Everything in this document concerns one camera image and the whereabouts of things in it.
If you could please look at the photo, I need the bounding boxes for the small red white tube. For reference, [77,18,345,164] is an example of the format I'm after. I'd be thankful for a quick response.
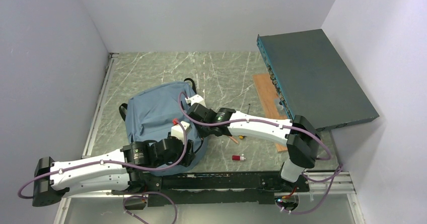
[232,155,246,161]

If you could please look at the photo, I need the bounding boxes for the blue student backpack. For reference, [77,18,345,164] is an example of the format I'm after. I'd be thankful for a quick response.
[119,78,207,176]

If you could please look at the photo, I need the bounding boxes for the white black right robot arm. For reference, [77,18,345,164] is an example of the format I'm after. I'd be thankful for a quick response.
[185,103,321,191]

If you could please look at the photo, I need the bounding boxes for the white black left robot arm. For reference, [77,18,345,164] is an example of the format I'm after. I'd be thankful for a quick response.
[31,136,204,207]

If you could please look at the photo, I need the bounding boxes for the yellow black screwdriver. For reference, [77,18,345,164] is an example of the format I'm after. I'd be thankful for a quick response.
[239,103,251,140]

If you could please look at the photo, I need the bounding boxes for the brown wooden board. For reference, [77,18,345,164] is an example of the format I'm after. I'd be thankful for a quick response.
[253,73,290,153]

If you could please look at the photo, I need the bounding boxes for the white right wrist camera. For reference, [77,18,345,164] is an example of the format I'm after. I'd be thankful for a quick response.
[185,94,206,107]

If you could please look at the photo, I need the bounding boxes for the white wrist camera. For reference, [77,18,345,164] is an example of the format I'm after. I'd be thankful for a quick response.
[171,118,191,143]
[185,94,206,107]

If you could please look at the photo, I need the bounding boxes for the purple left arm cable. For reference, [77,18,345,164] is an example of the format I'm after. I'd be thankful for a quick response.
[17,118,189,200]

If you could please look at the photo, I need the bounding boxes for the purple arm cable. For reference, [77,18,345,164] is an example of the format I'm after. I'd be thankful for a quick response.
[17,118,189,200]
[178,91,344,216]

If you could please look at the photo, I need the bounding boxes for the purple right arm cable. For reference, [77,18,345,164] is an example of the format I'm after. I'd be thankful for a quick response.
[178,91,344,216]

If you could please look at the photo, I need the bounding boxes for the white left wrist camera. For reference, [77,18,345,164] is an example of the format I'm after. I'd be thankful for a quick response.
[171,118,191,143]

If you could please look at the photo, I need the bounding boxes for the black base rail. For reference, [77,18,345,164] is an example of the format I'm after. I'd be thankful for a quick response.
[111,171,310,204]

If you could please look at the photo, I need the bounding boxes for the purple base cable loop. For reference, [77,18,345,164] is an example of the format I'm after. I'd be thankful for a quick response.
[122,191,179,224]

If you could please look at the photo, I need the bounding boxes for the dark teal network switch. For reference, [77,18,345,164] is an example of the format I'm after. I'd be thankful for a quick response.
[256,29,379,131]

